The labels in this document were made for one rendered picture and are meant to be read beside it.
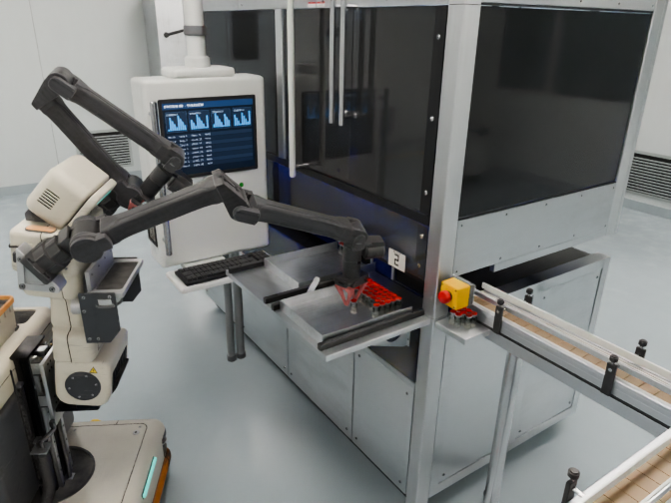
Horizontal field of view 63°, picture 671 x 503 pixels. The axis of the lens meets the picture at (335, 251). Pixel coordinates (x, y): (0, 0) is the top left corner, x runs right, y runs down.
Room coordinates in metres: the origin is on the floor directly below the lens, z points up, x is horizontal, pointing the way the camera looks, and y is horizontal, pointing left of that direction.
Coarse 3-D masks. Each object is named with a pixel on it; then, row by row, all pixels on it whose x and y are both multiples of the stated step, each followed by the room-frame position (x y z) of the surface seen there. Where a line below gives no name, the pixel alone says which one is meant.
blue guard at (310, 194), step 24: (288, 168) 2.30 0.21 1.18; (288, 192) 2.30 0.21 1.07; (312, 192) 2.14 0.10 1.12; (336, 192) 1.99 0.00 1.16; (336, 216) 1.99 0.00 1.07; (360, 216) 1.86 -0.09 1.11; (384, 216) 1.75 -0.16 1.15; (384, 240) 1.75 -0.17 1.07; (408, 240) 1.65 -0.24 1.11; (408, 264) 1.64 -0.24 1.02
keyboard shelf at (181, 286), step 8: (216, 256) 2.20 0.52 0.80; (184, 264) 2.11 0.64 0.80; (192, 264) 2.11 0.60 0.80; (168, 272) 2.02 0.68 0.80; (176, 280) 1.94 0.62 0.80; (216, 280) 1.95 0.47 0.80; (224, 280) 1.96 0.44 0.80; (232, 280) 1.98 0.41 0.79; (184, 288) 1.88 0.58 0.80; (192, 288) 1.89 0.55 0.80; (200, 288) 1.91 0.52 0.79
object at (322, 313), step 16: (288, 304) 1.60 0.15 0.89; (304, 304) 1.62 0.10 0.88; (320, 304) 1.62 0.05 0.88; (336, 304) 1.62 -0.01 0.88; (304, 320) 1.46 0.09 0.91; (320, 320) 1.51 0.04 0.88; (336, 320) 1.52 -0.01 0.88; (352, 320) 1.52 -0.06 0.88; (368, 320) 1.46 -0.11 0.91; (320, 336) 1.38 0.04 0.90
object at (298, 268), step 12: (288, 252) 1.99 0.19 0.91; (300, 252) 2.02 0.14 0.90; (312, 252) 2.05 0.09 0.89; (324, 252) 2.07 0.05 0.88; (336, 252) 2.07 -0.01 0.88; (276, 264) 1.94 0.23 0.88; (288, 264) 1.94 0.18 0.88; (300, 264) 1.95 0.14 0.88; (312, 264) 1.95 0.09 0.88; (324, 264) 1.95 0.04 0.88; (336, 264) 1.95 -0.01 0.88; (372, 264) 1.90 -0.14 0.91; (288, 276) 1.78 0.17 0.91; (300, 276) 1.84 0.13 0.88; (312, 276) 1.84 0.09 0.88; (324, 276) 1.78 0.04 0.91
